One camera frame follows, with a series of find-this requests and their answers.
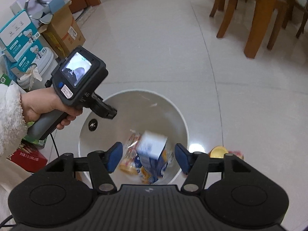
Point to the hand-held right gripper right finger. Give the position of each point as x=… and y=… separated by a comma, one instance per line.
x=181, y=157

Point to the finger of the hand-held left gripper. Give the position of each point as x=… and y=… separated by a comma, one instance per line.
x=105, y=109

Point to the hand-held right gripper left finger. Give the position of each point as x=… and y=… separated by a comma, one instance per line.
x=115, y=157

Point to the clear wrapper with red print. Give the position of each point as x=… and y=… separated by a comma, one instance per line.
x=132, y=144

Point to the orange peel half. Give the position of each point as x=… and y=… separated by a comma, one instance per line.
x=217, y=152

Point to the white trash bin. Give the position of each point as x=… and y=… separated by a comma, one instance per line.
x=144, y=110

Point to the red snack wrapper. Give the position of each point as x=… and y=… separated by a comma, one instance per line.
x=238, y=154

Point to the person's left forearm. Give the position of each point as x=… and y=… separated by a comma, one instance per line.
x=10, y=115

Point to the person's left hand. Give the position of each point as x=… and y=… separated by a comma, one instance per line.
x=41, y=103

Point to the cream tied plastic bag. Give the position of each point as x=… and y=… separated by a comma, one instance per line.
x=32, y=75

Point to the brown cardboard box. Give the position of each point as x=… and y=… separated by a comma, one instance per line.
x=65, y=28

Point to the green white box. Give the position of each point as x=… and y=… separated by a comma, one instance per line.
x=4, y=80

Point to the pale blue plastic item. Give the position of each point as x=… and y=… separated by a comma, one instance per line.
x=54, y=4

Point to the red box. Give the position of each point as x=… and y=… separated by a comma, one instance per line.
x=26, y=160

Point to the plain white box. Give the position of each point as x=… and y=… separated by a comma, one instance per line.
x=19, y=4

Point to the wooden dining table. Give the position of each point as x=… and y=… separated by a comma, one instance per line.
x=259, y=24

